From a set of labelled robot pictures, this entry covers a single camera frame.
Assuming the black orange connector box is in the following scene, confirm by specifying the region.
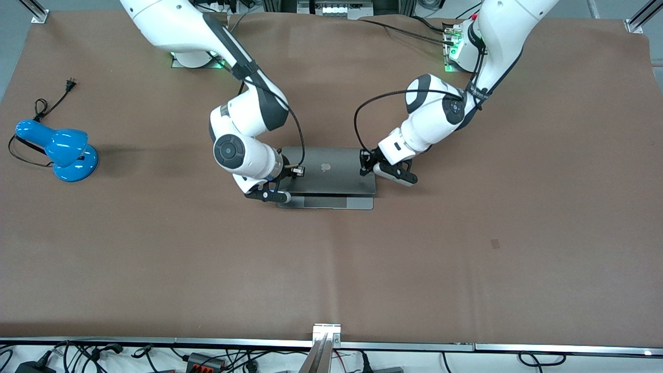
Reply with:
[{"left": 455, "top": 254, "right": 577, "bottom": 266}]
[{"left": 185, "top": 352, "right": 226, "bottom": 371}]

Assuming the brown table mat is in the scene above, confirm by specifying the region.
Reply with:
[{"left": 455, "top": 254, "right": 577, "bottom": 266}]
[{"left": 0, "top": 10, "right": 663, "bottom": 347}]

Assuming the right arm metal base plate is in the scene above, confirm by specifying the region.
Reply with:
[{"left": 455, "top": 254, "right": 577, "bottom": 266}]
[{"left": 171, "top": 51, "right": 226, "bottom": 69}]

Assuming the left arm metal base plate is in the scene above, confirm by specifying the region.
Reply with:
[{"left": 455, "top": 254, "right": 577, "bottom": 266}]
[{"left": 443, "top": 21, "right": 480, "bottom": 74}]

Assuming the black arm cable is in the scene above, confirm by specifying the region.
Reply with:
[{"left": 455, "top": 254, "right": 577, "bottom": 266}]
[
  {"left": 206, "top": 47, "right": 307, "bottom": 175},
  {"left": 354, "top": 89, "right": 469, "bottom": 156}
]

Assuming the metal table edge rail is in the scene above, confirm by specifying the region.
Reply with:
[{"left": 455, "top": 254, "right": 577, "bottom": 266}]
[{"left": 0, "top": 337, "right": 663, "bottom": 357}]

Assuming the grey laptop computer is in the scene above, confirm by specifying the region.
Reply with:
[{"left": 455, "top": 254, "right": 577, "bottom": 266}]
[{"left": 277, "top": 146, "right": 377, "bottom": 210}]

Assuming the black base supply cable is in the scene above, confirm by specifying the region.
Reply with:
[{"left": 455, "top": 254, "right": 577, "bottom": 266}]
[{"left": 357, "top": 17, "right": 457, "bottom": 46}]

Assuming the black looped floor cable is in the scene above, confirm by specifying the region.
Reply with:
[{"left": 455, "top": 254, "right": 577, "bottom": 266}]
[{"left": 518, "top": 351, "right": 566, "bottom": 369}]

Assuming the black lamp power cord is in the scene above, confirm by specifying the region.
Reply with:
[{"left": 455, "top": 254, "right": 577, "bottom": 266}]
[{"left": 7, "top": 77, "right": 79, "bottom": 168}]

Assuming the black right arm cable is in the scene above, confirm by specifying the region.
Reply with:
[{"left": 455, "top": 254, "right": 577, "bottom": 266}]
[{"left": 206, "top": 47, "right": 307, "bottom": 175}]

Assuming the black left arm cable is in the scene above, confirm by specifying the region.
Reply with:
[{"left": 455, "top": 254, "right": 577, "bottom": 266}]
[{"left": 354, "top": 89, "right": 469, "bottom": 156}]

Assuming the white power strip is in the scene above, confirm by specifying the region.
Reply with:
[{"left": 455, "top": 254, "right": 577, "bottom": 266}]
[{"left": 297, "top": 0, "right": 374, "bottom": 20}]

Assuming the aluminium camera mount beam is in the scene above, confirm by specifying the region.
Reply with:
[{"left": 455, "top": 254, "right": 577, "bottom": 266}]
[{"left": 297, "top": 323, "right": 342, "bottom": 373}]

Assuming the black power adapter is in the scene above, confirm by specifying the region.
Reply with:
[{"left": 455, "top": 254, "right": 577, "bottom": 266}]
[{"left": 15, "top": 360, "right": 57, "bottom": 373}]

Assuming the aluminium corner post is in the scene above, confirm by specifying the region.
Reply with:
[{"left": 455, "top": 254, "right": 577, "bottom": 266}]
[
  {"left": 19, "top": 0, "right": 50, "bottom": 24},
  {"left": 624, "top": 0, "right": 663, "bottom": 35}
]

